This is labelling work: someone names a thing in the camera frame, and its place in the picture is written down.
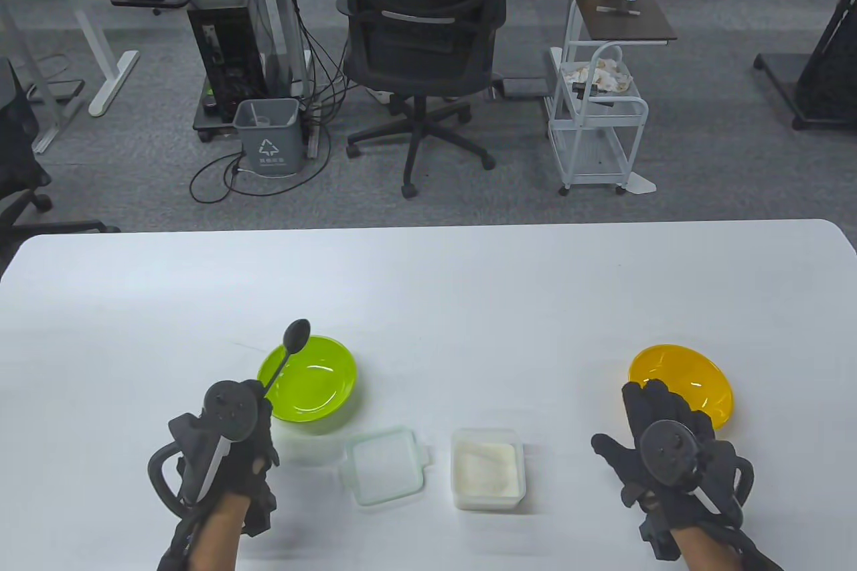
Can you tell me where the person's left hand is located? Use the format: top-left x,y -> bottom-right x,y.
175,380 -> 281,538

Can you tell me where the person's right hand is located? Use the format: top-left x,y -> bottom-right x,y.
591,379 -> 741,562

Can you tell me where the yellow plastic bowl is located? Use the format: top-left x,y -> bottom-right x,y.
628,343 -> 734,431

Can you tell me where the green plastic bowl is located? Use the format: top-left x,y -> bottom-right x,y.
256,335 -> 357,423

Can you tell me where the clear lid with green seal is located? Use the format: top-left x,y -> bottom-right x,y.
341,425 -> 433,507

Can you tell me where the black long-handled spoon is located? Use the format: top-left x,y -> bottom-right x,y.
258,319 -> 311,398

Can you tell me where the white sugar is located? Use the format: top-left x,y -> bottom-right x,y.
455,440 -> 520,495

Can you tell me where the clear plastic sugar container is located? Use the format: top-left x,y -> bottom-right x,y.
450,427 -> 528,511

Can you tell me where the person's left forearm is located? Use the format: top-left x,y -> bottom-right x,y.
184,494 -> 248,571

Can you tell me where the person's right forearm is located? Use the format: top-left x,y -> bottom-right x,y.
670,527 -> 744,571

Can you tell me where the black hand tracker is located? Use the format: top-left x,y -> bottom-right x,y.
147,380 -> 262,518
639,420 -> 755,525

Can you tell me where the grey trash bin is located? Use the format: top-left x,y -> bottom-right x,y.
232,98 -> 305,178

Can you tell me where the crumpled cloth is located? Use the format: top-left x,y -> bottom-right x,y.
559,59 -> 633,93

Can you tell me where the dark brown side table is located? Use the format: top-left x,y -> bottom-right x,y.
571,0 -> 677,46

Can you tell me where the black floor stand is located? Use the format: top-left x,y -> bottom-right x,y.
753,0 -> 857,130

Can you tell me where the black computer tower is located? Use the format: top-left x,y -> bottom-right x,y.
187,1 -> 268,123

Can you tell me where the black armrest office chair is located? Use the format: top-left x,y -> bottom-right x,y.
0,58 -> 121,264

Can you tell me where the white wire rolling cart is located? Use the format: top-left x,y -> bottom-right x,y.
548,41 -> 650,195

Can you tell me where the black floor cable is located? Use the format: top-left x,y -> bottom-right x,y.
189,123 -> 332,203

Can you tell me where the white desk with cables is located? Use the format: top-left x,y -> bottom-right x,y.
238,0 -> 657,160

